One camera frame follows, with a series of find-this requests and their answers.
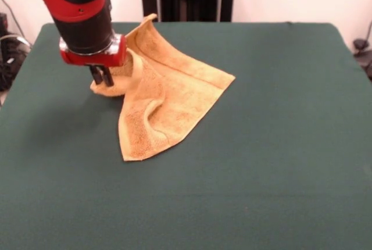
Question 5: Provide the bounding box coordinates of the grey tripod base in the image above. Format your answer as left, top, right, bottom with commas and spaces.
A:
352, 20, 372, 81

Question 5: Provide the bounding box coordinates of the tan terry towel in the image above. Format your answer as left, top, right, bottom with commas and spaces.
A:
89, 13, 237, 162

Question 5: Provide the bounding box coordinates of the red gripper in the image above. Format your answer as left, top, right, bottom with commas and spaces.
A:
59, 33, 128, 87

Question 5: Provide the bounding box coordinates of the dark green table cloth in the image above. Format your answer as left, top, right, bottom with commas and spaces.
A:
0, 22, 372, 250

